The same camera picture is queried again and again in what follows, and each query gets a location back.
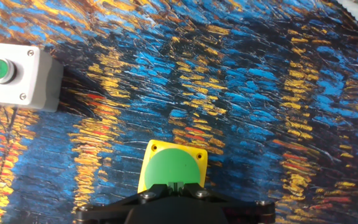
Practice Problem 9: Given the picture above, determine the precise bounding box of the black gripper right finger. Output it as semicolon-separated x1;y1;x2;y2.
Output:
175;182;276;224

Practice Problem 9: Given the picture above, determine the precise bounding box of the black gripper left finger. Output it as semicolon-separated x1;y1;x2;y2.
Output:
75;182;177;224

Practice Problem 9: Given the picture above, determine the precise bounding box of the yellow box green mushroom button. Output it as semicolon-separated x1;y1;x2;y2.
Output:
137;139;208;194

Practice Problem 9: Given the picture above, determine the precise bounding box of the white box green button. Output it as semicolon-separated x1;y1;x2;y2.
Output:
0;42;64;113

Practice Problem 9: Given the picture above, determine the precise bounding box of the starry night painting cloth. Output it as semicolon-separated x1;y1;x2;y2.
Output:
0;0;358;224

